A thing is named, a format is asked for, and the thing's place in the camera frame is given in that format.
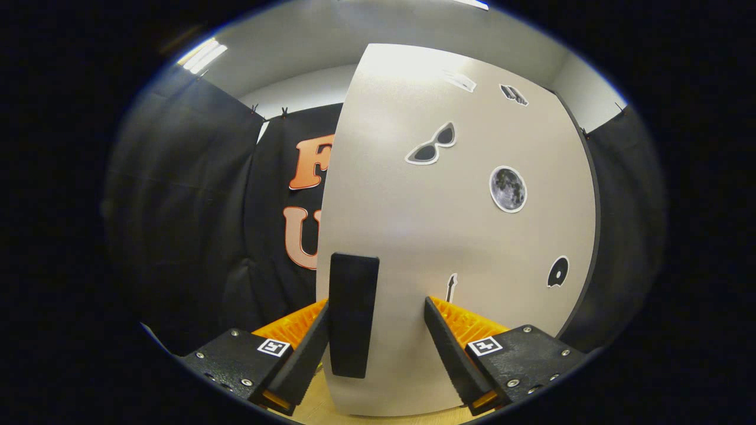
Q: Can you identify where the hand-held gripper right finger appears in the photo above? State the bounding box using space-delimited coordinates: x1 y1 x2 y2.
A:
424 296 588 416

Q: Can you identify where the beige shoe cabinet door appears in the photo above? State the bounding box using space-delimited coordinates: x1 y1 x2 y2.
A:
316 42 597 417

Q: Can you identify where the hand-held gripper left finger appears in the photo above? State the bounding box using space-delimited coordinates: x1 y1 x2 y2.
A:
183 298 331 417

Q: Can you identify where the black cabinet door handle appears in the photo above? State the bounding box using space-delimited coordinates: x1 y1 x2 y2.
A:
328 253 380 379

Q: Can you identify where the black backdrop cloth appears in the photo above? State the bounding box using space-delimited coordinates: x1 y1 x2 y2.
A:
103 65 668 355

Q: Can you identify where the narrow ceiling light strip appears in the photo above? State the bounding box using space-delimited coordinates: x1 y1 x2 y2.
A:
177 37 228 74

